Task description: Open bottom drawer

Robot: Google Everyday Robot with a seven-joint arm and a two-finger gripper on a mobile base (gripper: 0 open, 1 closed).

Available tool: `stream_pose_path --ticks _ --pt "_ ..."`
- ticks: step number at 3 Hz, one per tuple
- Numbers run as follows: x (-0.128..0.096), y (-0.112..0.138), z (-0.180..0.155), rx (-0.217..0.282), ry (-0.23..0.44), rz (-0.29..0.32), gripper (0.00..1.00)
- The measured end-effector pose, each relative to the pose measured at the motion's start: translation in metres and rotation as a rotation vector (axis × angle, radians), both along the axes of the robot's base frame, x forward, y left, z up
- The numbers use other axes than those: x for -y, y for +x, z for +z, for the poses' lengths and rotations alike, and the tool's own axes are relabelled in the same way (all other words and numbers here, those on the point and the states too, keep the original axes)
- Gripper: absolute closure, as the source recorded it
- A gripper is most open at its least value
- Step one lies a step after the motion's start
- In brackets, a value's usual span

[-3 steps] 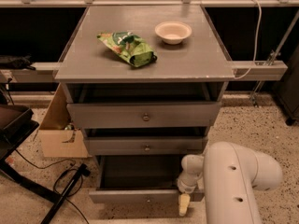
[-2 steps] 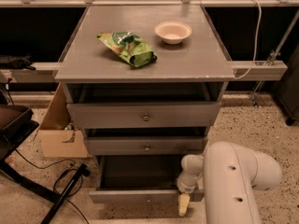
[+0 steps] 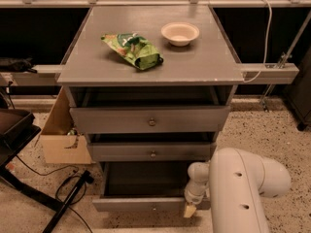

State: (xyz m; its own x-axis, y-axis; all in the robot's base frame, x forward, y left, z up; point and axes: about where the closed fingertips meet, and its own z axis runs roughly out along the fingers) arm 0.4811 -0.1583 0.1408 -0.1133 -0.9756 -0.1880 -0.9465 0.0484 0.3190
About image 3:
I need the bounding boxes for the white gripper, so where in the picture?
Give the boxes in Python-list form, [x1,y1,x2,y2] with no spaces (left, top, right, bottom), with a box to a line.
[184,180,208,218]

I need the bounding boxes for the grey bottom drawer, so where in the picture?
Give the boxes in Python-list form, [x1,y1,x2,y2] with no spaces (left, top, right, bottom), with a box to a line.
[93,161,190,212]

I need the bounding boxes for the grey drawer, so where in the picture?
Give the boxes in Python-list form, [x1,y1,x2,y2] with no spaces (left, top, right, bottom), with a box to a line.
[87,142,216,162]
[93,161,190,212]
[70,106,229,134]

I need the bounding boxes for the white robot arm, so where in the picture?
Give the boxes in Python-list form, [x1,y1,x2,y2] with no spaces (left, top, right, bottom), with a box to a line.
[184,148,292,233]

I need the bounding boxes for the grey middle drawer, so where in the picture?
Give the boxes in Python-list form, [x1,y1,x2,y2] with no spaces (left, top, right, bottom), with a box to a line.
[87,142,216,162]

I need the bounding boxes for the grey top drawer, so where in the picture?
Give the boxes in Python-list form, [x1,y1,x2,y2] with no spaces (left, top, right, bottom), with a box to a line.
[70,106,229,134]

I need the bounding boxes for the grey drawer cabinet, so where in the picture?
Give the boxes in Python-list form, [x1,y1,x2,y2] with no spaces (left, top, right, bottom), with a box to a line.
[58,5,243,211]

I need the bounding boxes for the cardboard box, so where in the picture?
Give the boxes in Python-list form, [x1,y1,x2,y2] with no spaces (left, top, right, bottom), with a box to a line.
[40,88,92,164]

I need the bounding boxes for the black cabinet at right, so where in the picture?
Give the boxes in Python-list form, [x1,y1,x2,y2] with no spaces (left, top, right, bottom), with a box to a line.
[285,47,311,131]

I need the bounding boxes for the green snack bag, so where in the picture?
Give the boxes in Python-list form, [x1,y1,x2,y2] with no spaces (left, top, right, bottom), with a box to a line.
[101,33,163,71]

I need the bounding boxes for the white paper bowl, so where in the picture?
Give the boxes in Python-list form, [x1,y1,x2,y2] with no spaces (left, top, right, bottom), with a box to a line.
[161,22,199,47]

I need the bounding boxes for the black chair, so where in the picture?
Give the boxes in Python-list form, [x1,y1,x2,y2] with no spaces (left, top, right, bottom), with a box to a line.
[0,109,93,233]

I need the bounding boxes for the black floor cable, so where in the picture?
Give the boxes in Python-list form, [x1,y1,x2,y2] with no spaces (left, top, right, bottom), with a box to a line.
[15,153,94,233]

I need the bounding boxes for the metal frame railing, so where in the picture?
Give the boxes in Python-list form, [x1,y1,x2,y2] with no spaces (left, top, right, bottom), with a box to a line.
[1,0,297,107]

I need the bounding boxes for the black bag on rail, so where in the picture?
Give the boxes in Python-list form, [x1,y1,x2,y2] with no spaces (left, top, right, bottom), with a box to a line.
[0,57,36,73]

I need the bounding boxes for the white hanging cable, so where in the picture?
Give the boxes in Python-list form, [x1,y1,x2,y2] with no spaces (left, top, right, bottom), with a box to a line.
[242,0,273,83]

